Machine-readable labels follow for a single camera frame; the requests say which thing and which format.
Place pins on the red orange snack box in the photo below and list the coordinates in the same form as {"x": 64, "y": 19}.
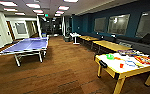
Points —
{"x": 145, "y": 60}

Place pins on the blue rimmed white bowl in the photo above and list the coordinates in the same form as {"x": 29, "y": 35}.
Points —
{"x": 131, "y": 63}

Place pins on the ceiling light panel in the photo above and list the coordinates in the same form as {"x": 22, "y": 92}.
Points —
{"x": 33, "y": 5}
{"x": 71, "y": 0}
{"x": 57, "y": 15}
{"x": 7, "y": 3}
{"x": 63, "y": 8}
{"x": 60, "y": 12}
{"x": 37, "y": 11}
{"x": 10, "y": 9}

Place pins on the colourful items pile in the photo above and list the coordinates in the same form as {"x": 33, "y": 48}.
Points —
{"x": 127, "y": 52}

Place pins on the white folding table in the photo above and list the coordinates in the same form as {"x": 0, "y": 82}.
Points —
{"x": 75, "y": 35}

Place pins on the wooden office table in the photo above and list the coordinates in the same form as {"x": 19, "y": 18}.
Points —
{"x": 111, "y": 45}

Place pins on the dark interior window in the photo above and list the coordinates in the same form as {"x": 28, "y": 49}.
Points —
{"x": 118, "y": 24}
{"x": 100, "y": 24}
{"x": 148, "y": 23}

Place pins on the green plastic bowl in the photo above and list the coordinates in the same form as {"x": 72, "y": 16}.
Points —
{"x": 110, "y": 56}

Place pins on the blue ping pong table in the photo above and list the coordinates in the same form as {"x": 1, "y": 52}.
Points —
{"x": 26, "y": 45}

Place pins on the small orange bowl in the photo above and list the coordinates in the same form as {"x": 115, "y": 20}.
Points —
{"x": 117, "y": 58}

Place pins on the green exit sign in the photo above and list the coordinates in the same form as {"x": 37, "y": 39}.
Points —
{"x": 46, "y": 15}

